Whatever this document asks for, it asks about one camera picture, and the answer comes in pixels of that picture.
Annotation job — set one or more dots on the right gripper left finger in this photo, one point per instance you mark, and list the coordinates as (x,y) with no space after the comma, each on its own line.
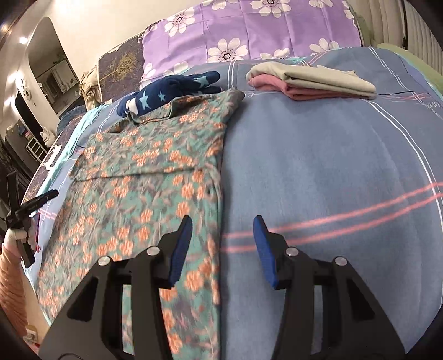
(89,326)

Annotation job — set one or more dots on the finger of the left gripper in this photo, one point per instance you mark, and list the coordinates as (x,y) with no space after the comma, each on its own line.
(38,200)

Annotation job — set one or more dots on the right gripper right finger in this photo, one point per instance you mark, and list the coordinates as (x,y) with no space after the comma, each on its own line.
(329,312)

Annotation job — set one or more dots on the floral green orange shirt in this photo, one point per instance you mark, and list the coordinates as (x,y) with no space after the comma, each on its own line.
(132,184)

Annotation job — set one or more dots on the pink sleeve left forearm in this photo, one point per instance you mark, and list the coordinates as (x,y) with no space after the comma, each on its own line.
(12,295)

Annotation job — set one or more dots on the beige clothes pile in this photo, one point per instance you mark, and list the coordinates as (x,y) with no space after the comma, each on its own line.
(89,88)

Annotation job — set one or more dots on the left white gloved hand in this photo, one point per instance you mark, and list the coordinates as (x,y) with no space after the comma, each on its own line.
(25,236)

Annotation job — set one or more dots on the dark deer pattern side cushion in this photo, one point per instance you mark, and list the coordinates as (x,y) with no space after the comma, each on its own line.
(50,160)

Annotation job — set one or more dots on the white cat figurine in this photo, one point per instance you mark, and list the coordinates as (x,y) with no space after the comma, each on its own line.
(48,137)

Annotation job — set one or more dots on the turquoise blanket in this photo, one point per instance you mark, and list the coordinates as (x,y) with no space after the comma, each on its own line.
(89,118)

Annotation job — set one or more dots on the blue plaid bed sheet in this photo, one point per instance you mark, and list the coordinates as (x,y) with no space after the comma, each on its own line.
(348,177)

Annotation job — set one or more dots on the dark tree pattern headboard cushion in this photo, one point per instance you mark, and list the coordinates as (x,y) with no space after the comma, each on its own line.
(120,69)

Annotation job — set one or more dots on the navy star plush blanket roll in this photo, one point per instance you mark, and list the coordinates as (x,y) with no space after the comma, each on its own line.
(163,91)

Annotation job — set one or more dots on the folded beige garment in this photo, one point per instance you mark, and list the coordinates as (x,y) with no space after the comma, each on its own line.
(319,78)

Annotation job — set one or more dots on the folded pink garment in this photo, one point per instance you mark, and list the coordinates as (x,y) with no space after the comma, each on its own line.
(267,82)

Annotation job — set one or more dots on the purple floral pillow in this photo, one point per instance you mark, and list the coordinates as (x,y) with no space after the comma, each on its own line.
(220,31)

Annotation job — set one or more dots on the grey pleated curtain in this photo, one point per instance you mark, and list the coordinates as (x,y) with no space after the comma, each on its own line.
(397,23)

